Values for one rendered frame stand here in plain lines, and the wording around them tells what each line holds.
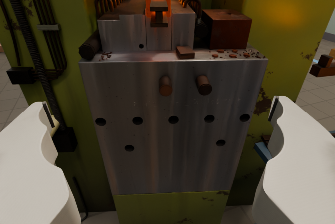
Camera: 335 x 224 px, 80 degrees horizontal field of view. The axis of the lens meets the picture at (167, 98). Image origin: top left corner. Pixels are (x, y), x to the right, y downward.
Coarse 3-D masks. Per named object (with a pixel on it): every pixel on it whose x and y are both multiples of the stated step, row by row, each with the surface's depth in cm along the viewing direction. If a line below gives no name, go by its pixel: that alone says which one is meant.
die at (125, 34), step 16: (128, 0) 65; (144, 0) 58; (176, 0) 56; (112, 16) 44; (128, 16) 41; (144, 16) 41; (176, 16) 41; (192, 16) 41; (112, 32) 42; (128, 32) 42; (144, 32) 42; (160, 32) 43; (176, 32) 43; (192, 32) 43; (112, 48) 44; (128, 48) 44; (144, 48) 44; (160, 48) 44; (192, 48) 45
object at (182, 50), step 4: (176, 48) 43; (180, 48) 42; (184, 48) 42; (188, 48) 42; (180, 52) 40; (184, 52) 40; (188, 52) 40; (192, 52) 40; (180, 56) 40; (184, 56) 40; (188, 56) 40; (192, 56) 40
